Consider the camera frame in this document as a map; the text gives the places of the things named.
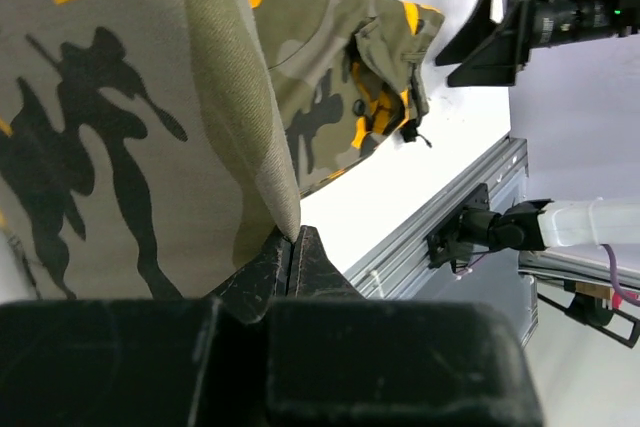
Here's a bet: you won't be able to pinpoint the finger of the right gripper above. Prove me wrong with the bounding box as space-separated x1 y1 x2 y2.
435 0 496 66
447 18 517 87

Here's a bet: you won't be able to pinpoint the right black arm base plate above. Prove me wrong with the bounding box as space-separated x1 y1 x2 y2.
424 183 489 271

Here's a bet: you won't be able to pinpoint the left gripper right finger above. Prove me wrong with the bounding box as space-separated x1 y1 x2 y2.
289 226 363 299

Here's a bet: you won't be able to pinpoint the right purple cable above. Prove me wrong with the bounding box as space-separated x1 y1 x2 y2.
599 243 640 308

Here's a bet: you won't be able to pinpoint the aluminium front rail frame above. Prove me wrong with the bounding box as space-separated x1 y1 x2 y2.
346 138 538 342

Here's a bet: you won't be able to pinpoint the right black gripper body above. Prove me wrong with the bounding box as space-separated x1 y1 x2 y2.
504 0 619 72

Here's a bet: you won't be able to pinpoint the yellow camouflage trousers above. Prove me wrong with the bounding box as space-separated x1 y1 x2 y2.
1 0 444 300

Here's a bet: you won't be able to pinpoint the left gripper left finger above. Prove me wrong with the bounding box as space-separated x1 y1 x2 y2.
210 229 294 323

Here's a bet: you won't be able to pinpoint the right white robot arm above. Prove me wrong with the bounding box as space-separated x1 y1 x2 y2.
435 0 639 251

